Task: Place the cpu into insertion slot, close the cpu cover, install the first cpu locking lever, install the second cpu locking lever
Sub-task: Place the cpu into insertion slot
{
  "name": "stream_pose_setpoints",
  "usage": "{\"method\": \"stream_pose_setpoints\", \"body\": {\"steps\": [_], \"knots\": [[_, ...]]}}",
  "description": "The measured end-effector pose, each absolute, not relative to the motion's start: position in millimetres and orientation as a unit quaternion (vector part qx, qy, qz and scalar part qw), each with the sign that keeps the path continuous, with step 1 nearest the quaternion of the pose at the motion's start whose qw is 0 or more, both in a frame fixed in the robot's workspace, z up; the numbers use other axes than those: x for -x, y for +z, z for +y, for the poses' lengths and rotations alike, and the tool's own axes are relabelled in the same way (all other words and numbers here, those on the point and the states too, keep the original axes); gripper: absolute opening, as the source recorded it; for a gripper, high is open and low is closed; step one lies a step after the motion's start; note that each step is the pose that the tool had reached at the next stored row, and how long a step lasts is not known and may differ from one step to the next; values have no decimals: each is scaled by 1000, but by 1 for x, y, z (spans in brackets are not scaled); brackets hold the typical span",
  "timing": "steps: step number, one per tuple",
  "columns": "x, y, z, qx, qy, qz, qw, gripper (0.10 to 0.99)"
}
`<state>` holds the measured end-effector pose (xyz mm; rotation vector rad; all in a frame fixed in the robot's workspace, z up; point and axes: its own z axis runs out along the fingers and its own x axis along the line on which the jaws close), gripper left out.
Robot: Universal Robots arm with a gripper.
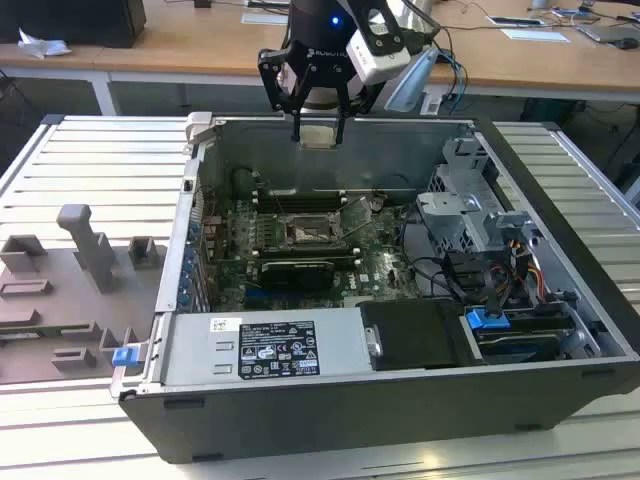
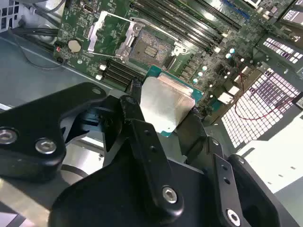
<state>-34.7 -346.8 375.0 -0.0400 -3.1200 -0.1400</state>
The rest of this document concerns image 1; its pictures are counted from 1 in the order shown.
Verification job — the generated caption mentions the CPU socket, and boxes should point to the CPU socket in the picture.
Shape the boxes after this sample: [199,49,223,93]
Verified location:
[282,212,346,246]

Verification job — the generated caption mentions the yellow red wire bundle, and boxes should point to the yellow red wire bundle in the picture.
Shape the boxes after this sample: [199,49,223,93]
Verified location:
[492,239,546,301]

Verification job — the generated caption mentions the black computer box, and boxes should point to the black computer box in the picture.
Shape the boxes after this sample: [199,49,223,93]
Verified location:
[0,0,147,49]

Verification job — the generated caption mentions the black plastic shroud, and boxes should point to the black plastic shroud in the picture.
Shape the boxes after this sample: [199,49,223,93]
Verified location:
[359,298,481,372]

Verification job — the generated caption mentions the crumpled white paper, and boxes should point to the crumpled white paper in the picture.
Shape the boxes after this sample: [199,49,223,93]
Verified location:
[17,27,71,61]

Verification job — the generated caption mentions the black graphics card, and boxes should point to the black graphics card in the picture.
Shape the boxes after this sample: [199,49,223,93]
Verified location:
[258,257,336,292]

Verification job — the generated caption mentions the silver square CPU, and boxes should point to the silver square CPU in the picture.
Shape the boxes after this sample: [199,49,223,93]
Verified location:
[298,124,339,150]

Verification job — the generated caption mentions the metal socket cover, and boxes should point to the metal socket cover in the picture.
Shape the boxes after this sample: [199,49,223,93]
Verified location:
[339,197,376,240]

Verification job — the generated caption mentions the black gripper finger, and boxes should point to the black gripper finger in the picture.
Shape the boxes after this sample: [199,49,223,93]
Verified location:
[333,79,386,147]
[257,47,314,145]

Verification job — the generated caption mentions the green motherboard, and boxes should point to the green motherboard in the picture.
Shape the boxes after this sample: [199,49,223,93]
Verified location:
[199,189,426,311]

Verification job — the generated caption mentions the grey case release handle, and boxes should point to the grey case release handle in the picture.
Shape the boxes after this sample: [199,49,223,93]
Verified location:
[183,112,216,146]

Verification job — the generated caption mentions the flat tablet device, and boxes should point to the flat tablet device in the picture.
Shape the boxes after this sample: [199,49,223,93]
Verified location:
[487,14,546,29]

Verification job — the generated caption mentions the black open PC case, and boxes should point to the black open PC case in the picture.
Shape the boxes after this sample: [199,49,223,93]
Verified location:
[110,112,640,464]

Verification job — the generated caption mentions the black hard disk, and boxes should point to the black hard disk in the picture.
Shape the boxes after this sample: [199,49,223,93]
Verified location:
[469,319,576,364]

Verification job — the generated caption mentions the grey laptop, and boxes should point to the grey laptop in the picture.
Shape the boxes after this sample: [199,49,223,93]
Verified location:
[577,22,640,46]

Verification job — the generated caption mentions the green RAM stick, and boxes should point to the green RAM stick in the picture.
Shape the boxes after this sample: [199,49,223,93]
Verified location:
[0,326,67,339]

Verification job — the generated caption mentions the grey parts rack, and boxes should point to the grey parts rack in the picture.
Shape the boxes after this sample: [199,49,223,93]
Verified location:
[0,203,169,386]

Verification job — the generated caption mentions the black wire loop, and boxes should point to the black wire loop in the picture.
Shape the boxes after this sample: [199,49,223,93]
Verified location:
[399,204,471,306]

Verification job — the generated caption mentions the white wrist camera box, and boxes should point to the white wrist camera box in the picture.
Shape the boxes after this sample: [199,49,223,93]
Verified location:
[348,7,412,84]

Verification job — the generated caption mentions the black cable connector bundle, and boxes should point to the black cable connector bundle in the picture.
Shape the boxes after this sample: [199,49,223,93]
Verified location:
[443,249,501,319]

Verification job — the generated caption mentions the blue disk carrier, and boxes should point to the blue disk carrier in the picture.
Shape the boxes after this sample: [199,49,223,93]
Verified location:
[463,307,511,331]

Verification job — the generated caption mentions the silver power supply unit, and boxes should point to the silver power supply unit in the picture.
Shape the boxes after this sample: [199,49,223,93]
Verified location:
[144,305,386,389]

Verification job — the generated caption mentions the wooden desk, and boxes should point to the wooden desk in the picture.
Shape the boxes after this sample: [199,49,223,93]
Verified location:
[0,0,640,117]

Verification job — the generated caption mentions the silver metal drive cage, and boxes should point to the silver metal drive cage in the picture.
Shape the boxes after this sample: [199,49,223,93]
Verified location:
[414,137,546,261]

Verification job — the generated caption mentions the blue cable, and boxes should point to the blue cable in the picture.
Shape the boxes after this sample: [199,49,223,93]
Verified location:
[439,47,469,109]

